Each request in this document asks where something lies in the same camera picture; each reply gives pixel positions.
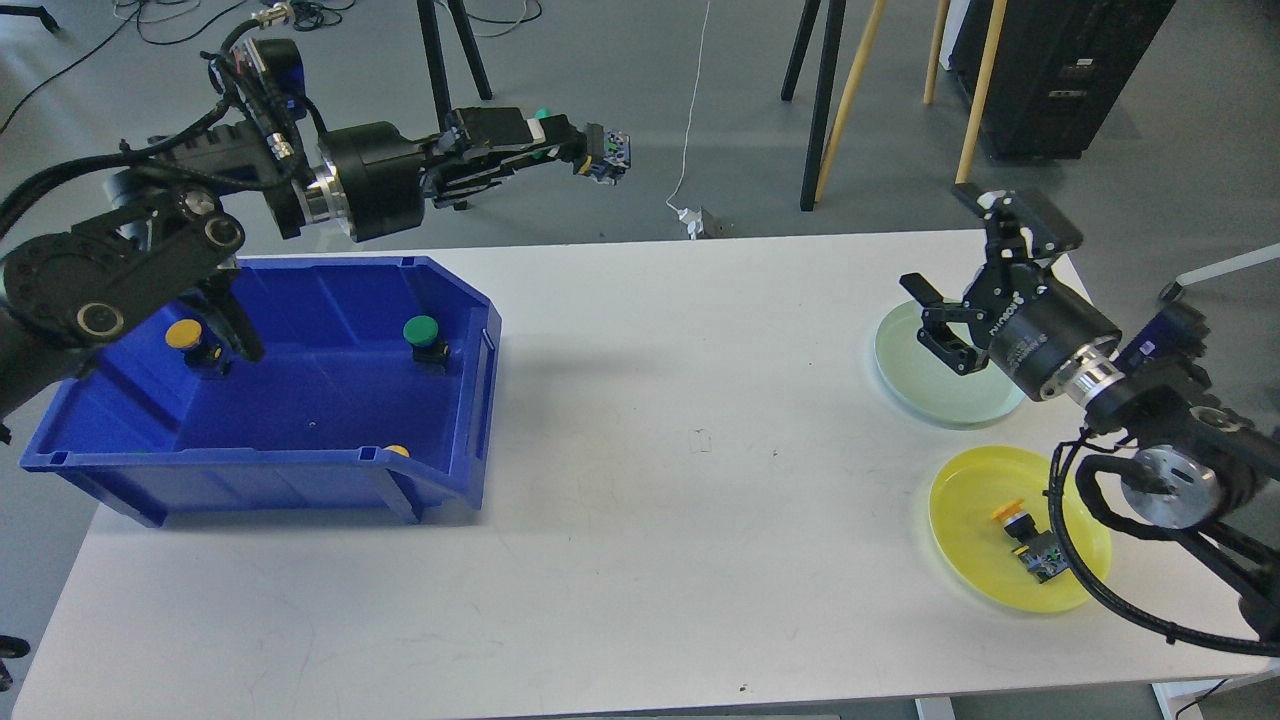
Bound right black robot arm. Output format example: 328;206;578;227
900;183;1279;659

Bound white chair base leg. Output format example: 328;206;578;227
1157;243;1279;304

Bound pale green plate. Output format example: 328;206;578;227
872;301;1024;428

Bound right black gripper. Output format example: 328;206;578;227
899;182;1123;402

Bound yellow plate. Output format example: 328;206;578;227
927;445;1091;614

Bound blue plastic bin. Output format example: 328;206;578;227
20;258;502;527

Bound black tripod right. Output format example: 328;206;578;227
780;1;847;211

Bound white cable with plug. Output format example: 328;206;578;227
666;0;739;241

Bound green button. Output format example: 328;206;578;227
402;314;451;375
527;108;632;186

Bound black equipment cabinet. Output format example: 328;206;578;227
980;1;1175;163

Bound black floor cables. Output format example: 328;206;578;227
0;0;547;136

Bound black tripod left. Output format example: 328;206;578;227
419;0;493;131

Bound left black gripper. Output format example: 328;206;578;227
298;108;577;243

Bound black tripod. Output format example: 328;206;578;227
419;0;493;131
780;1;847;211

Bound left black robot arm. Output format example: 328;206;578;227
1;3;632;415

